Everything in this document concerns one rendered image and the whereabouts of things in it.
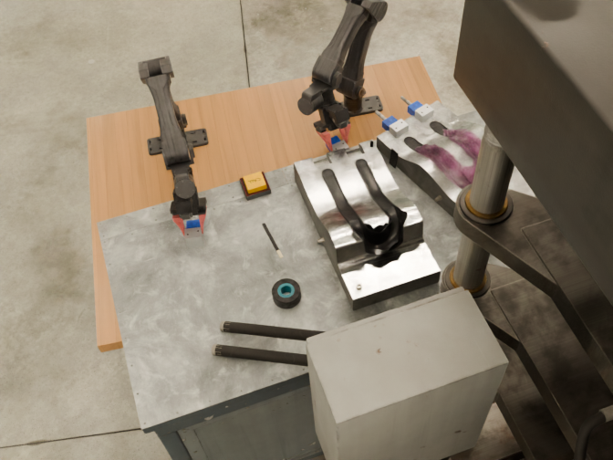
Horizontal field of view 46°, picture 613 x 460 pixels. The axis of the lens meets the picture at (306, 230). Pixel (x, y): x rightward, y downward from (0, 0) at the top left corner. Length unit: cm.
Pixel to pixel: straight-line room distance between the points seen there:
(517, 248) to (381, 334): 27
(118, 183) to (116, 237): 22
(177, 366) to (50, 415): 105
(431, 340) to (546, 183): 39
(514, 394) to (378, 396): 57
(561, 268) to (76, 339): 221
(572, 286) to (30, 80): 338
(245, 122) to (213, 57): 154
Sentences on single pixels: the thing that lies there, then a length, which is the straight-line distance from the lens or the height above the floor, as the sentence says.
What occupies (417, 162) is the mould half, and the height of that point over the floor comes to 89.
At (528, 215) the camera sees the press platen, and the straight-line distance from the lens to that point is 131.
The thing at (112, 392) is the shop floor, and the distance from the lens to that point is 292.
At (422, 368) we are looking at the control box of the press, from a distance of 120.
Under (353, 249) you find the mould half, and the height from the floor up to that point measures 91.
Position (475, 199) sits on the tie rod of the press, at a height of 157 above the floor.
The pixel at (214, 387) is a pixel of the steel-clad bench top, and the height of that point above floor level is 80.
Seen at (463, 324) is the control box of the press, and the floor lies 147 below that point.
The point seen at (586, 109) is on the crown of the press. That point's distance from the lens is 84.
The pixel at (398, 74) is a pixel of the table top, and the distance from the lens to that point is 263.
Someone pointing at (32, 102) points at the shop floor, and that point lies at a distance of 403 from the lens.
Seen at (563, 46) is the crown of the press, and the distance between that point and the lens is 89.
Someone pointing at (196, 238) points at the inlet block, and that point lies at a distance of 214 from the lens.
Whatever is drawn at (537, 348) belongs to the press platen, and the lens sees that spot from 146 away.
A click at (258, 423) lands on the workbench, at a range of 220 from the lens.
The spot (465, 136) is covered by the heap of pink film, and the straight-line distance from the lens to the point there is 227.
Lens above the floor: 256
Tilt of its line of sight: 54 degrees down
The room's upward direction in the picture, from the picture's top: 5 degrees counter-clockwise
